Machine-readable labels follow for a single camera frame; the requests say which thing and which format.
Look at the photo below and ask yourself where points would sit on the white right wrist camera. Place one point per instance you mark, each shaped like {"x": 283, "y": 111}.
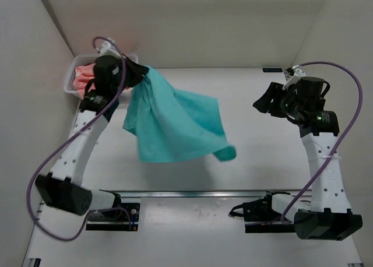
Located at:
{"x": 295, "y": 73}

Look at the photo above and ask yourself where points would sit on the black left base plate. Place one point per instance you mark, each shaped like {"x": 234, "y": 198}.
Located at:
{"x": 126, "y": 219}

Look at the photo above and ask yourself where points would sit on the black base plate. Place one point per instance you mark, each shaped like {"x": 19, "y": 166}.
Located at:
{"x": 126, "y": 219}
{"x": 259, "y": 217}

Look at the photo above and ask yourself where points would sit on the salmon pink t shirt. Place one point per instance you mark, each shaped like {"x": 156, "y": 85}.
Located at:
{"x": 83, "y": 74}

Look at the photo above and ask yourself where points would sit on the teal t shirt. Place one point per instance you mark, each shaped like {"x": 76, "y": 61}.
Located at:
{"x": 173, "y": 125}

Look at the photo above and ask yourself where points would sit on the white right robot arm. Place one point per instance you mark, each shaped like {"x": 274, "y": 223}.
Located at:
{"x": 328, "y": 215}

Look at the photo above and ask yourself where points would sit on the blue label sticker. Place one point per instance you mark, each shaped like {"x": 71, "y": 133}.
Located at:
{"x": 272, "y": 70}

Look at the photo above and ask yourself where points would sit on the white plastic basket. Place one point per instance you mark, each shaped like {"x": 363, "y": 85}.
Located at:
{"x": 86, "y": 59}

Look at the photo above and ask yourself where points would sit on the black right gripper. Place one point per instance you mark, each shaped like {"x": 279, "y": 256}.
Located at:
{"x": 267, "y": 104}

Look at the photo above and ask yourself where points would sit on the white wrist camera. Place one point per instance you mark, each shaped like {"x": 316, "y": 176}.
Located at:
{"x": 295, "y": 73}
{"x": 107, "y": 48}

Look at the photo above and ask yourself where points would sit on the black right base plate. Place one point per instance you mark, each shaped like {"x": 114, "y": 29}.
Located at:
{"x": 259, "y": 217}

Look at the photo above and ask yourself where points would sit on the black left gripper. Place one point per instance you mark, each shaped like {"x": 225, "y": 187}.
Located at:
{"x": 141, "y": 70}

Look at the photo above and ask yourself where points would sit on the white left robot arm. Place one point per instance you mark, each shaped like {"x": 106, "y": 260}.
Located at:
{"x": 62, "y": 187}

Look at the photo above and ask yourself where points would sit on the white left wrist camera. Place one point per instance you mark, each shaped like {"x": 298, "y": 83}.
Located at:
{"x": 107, "y": 48}

